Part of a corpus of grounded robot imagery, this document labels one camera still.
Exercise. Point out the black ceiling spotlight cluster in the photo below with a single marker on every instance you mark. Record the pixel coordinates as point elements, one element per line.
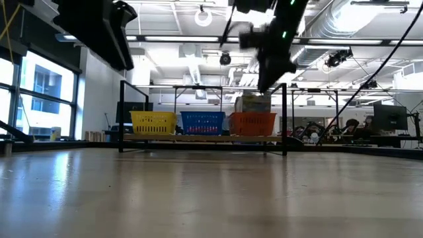
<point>337,57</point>

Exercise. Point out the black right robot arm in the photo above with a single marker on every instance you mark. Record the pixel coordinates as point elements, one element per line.
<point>284,20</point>

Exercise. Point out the silver spiral ventilation duct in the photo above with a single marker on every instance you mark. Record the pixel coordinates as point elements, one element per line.
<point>327,23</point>

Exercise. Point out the row of wooden blocks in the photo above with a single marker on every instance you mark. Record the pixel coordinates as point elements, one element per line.
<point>95,136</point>

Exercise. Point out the yellow white cup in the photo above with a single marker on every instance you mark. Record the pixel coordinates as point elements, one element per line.
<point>55,134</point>

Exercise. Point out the long ceiling light strip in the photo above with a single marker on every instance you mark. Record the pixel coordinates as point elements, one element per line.
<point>181,38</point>

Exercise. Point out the black metal background frame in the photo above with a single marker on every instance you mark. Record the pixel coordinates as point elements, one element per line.
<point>198,87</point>
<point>314,90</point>

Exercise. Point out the black aluminium rig frame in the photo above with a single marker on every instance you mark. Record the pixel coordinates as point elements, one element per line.
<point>363,150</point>

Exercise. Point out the large office window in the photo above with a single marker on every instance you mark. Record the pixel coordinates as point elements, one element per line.
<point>46,96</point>

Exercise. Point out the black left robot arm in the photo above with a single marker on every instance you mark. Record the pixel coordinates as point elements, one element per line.
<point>99,33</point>

